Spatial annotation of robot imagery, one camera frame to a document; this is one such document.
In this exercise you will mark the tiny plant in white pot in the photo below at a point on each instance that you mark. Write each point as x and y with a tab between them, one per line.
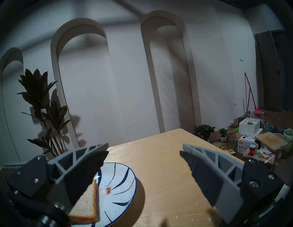
223	136

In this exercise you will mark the tall potted leafy plant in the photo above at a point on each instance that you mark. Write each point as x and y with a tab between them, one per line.
39	91

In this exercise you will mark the pale small plate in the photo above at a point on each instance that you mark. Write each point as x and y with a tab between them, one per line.
217	144

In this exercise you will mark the white printed carton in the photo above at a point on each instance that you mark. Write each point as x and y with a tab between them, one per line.
245	144

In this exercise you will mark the white plate with blue stripes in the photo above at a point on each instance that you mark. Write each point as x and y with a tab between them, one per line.
119	183

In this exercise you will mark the wooden cutting board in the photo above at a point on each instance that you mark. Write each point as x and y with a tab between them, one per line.
271	140

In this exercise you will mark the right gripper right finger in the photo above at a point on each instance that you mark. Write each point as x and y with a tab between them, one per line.
226	185

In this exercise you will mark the grey metal dish rack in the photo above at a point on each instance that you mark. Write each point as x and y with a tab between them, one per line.
9	167

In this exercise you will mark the green mesh bag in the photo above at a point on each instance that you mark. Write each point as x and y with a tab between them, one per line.
288	139

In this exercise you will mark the grey door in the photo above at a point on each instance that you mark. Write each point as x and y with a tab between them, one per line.
270	73

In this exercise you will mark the open white box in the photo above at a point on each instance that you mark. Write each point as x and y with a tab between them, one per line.
250	128

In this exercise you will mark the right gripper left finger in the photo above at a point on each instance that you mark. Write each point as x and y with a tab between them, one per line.
77	174

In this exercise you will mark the beige bowl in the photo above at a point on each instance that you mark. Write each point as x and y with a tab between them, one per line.
278	136

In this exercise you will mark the pink and white cloth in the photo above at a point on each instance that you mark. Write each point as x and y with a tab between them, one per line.
264	152

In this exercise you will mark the small bushy potted plant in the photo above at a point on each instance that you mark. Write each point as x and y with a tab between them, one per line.
204	130

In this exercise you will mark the small red lidded jar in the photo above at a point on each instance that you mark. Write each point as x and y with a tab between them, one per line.
252	150

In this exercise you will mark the gold rimmed plate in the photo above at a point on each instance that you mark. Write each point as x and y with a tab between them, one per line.
226	147

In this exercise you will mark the long green yellow box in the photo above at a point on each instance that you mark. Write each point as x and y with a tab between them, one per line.
232	131

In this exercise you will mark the brown cardboard box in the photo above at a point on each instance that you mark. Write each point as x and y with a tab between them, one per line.
251	159

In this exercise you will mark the green mug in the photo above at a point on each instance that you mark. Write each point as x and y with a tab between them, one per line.
269	127

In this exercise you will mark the slice of white bread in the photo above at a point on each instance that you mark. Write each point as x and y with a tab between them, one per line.
85	206

